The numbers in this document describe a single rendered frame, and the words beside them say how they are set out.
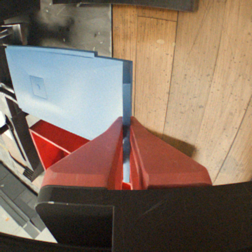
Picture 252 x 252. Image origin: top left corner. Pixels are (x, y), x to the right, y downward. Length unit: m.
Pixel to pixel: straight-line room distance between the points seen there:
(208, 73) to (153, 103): 0.07
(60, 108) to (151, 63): 0.10
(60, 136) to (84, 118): 0.15
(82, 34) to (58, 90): 0.11
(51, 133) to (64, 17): 0.17
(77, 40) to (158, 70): 0.11
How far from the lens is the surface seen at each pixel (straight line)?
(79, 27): 0.26
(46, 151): 0.39
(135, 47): 0.22
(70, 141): 0.30
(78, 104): 0.16
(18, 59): 0.20
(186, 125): 0.23
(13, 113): 0.31
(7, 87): 0.27
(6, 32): 0.21
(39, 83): 0.19
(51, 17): 0.29
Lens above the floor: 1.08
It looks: 42 degrees down
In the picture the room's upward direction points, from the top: 136 degrees counter-clockwise
